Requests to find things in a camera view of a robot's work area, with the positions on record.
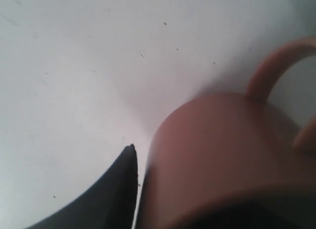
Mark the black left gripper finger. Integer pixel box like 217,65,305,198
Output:
31,145,138,229

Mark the pink ceramic mug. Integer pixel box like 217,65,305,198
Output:
135,37,316,229

